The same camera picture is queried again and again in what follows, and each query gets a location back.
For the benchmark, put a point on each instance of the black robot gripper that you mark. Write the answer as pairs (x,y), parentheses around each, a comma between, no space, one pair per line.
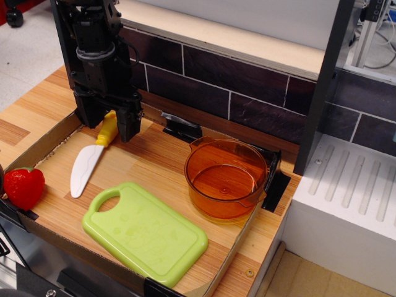
(103,86)

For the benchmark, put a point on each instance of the yellow handled white toy knife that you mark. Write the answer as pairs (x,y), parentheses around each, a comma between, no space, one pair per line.
(88,157)

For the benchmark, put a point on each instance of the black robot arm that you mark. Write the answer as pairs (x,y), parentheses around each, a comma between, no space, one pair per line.
(89,31)

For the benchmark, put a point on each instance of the metal robot base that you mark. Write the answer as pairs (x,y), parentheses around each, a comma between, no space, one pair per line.
(55,265)

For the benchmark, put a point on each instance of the green plastic cutting board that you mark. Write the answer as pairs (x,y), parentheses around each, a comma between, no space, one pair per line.
(144,234)

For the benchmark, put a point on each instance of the cardboard fence with black tape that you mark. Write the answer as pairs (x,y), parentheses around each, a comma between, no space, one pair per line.
(41,129)

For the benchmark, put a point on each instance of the red toy strawberry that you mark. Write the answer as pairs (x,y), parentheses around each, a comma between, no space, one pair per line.
(24,187)

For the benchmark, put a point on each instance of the orange transparent plastic pot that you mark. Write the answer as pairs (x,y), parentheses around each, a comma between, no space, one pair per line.
(226,177)

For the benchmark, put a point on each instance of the black caster wheel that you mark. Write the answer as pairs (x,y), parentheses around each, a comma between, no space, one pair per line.
(14,18)

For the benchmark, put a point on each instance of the white ribbed sink drainer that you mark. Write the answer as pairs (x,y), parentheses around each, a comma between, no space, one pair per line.
(342,215)

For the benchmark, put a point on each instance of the dark shelf frame with ledge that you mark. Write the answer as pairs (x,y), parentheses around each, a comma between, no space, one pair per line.
(272,86)

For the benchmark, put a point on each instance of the aluminium frame with cables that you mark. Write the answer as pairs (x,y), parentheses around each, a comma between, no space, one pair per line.
(372,51)

